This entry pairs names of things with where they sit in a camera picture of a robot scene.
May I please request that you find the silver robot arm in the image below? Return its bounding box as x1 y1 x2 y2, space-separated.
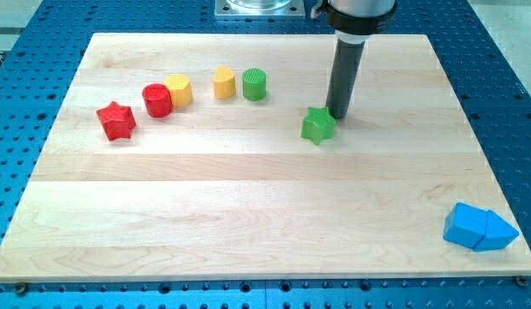
310 0 397 45

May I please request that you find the green cylinder block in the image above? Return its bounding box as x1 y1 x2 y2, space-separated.
242 68 267 101

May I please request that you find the blue triangle block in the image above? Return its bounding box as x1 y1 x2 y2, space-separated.
473 210 520 251

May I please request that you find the yellow half-round block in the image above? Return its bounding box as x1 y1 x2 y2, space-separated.
213 66 236 100

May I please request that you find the wooden board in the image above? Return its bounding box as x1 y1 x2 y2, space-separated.
0 33 531 282

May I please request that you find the red star block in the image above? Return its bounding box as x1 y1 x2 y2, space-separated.
96 101 136 142

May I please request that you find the blue cube block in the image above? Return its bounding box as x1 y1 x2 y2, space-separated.
443 203 487 249

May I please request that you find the red cylinder block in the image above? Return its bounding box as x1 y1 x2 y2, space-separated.
142 83 172 118

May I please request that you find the yellow hexagon block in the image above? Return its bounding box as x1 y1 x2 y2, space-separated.
164 74 193 108

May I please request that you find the green star block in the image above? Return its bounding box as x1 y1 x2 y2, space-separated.
300 106 336 145

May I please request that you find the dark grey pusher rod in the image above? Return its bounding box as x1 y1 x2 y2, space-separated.
326 39 365 119

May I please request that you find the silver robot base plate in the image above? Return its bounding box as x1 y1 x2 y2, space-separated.
214 0 305 18

